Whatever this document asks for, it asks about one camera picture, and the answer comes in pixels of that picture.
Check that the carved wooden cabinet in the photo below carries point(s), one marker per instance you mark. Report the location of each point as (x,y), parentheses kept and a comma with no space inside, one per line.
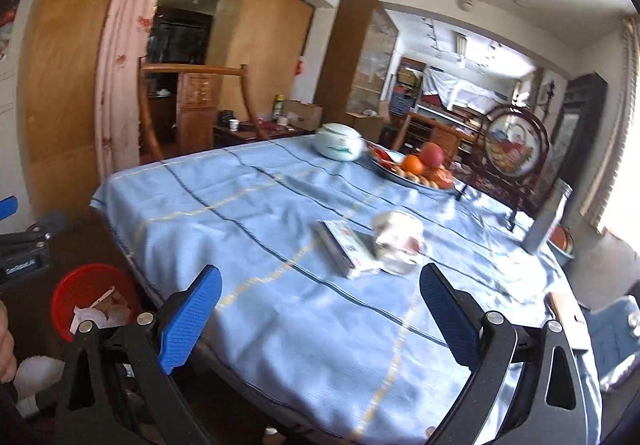
(196,110)

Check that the green jar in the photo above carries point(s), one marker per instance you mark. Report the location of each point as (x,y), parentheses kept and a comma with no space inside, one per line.
(279,107)

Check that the white fruit plate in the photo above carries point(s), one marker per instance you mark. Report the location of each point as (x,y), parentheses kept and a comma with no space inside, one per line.
(385,172)

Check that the dark framed wall panel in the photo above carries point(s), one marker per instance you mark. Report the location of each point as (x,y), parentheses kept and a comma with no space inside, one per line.
(582,130)

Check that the blue striped tablecloth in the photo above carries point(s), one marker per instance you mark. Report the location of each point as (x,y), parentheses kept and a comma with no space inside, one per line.
(300,325)

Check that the red plastic bin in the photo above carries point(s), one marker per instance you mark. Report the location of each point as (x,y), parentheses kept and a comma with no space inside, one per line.
(75,290)

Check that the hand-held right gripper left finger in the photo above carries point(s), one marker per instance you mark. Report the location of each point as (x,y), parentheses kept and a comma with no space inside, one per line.
(192,320)

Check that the white plastic bag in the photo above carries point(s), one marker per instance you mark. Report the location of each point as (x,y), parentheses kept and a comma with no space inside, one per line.
(397,245)

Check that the orange bowl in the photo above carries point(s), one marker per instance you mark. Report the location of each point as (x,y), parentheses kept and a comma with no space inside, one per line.
(562,240)

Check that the dark wooden side table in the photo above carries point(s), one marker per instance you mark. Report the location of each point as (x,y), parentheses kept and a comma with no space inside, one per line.
(270,132)

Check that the white and red box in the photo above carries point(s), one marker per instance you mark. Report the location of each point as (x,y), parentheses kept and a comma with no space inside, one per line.
(350,245)

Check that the wooden chair with blue cushion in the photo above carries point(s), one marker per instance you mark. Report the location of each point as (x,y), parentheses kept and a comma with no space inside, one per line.
(615,340)

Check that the round embroidered table screen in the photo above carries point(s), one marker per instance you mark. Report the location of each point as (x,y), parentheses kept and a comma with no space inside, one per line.
(512,150)

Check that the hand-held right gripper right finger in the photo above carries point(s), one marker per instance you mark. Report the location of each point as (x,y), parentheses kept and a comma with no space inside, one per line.
(450,320)

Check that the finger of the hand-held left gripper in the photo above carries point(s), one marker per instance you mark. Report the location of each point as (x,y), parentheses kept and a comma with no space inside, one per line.
(7,207)
(47,224)

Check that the cardboard box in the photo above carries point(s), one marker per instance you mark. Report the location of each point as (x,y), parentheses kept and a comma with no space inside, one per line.
(367,125)
(305,114)

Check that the pink floral curtain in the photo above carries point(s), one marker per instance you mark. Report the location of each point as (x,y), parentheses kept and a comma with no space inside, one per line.
(120,75)

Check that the small round ceiling lamp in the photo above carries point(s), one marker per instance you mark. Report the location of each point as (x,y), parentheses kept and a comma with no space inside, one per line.
(467,1)

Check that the wooden desk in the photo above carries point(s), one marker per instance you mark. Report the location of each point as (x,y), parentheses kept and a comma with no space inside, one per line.
(440,135)

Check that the person's left hand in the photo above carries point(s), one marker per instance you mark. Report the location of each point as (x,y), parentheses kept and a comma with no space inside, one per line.
(6,345)

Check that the brown glass display cabinet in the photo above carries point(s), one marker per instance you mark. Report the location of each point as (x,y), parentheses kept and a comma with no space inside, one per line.
(350,60)

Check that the peeled orange-red fruit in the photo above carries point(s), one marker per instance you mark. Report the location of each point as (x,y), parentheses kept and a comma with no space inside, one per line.
(440,176)

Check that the white lidded ceramic pot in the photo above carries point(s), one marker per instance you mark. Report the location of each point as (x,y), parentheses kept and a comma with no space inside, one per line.
(340,142)

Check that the wooden armchair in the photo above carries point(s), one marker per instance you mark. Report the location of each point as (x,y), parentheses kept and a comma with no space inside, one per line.
(195,70)

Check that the wooden sliding door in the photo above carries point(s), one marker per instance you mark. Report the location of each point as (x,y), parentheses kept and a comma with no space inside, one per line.
(70,75)

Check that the white mug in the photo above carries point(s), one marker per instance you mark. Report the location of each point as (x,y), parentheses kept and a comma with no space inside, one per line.
(234,124)

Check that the light wooden wardrobe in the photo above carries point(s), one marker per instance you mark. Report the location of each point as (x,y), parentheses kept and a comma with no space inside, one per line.
(255,40)

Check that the red apple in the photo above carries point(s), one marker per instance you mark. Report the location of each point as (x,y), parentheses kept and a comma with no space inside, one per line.
(432,155)

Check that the steel water bottle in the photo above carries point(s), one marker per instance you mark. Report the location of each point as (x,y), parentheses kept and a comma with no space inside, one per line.
(545,220)

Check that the pile of small brown fruits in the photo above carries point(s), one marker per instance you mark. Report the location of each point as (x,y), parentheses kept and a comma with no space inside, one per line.
(412,178)

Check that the red wrapped snacks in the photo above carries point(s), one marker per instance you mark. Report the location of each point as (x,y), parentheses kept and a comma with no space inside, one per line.
(382,156)

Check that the orange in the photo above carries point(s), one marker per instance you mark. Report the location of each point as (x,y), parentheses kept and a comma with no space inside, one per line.
(413,164)

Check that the white hanging sheet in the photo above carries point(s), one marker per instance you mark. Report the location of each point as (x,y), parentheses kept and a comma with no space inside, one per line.
(465,90)

